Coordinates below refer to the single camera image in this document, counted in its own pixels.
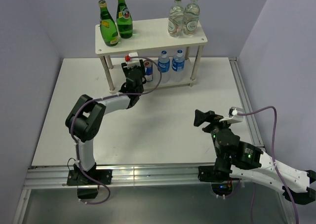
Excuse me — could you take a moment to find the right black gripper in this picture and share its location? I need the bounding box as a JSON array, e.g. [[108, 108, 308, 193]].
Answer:
[[193, 109, 234, 141]]

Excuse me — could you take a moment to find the Red Bull can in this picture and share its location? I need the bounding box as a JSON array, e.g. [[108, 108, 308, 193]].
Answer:
[[144, 60, 153, 82]]

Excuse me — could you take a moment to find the Pocari Sweat bottle front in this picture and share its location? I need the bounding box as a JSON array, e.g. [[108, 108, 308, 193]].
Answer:
[[158, 50, 170, 83]]

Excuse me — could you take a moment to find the pocari sweat bottle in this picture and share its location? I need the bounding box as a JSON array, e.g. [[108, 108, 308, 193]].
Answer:
[[158, 50, 170, 83], [171, 49, 185, 82]]

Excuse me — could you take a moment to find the green Perrier bottle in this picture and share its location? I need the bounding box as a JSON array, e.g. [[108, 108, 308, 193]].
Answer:
[[98, 0, 118, 46], [117, 0, 133, 38]]

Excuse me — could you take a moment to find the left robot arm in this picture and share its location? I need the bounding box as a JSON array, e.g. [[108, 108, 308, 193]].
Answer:
[[65, 57, 147, 185]]

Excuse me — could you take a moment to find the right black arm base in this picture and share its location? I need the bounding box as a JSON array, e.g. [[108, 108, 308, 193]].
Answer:
[[197, 165, 241, 199]]

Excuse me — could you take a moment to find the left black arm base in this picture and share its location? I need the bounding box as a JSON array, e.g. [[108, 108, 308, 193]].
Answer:
[[66, 169, 113, 200]]

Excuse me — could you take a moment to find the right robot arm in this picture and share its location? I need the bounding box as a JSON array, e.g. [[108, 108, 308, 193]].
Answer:
[[194, 107, 316, 205]]

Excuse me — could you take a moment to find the white two-tier shelf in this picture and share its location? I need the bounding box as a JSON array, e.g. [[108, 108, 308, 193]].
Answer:
[[95, 18, 208, 94]]

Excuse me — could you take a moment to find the clear glass bottle left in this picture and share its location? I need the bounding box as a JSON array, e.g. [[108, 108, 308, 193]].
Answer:
[[168, 0, 184, 37]]

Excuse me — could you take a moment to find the clear glass bottle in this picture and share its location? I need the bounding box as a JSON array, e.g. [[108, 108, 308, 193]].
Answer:
[[168, 0, 184, 37], [183, 0, 200, 36]]

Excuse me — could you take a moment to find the clear glass bottle right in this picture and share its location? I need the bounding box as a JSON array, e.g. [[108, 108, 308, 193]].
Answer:
[[183, 0, 200, 36]]

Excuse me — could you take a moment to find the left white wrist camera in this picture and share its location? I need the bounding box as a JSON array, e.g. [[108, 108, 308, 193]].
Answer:
[[124, 52, 140, 69]]

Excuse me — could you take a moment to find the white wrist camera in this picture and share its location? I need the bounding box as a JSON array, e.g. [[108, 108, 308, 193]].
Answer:
[[219, 107, 244, 124], [124, 52, 140, 69]]

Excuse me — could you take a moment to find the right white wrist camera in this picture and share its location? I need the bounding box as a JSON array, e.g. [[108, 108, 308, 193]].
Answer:
[[219, 107, 244, 124]]

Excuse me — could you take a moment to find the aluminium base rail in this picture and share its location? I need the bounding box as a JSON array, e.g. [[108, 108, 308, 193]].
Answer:
[[22, 161, 283, 188]]

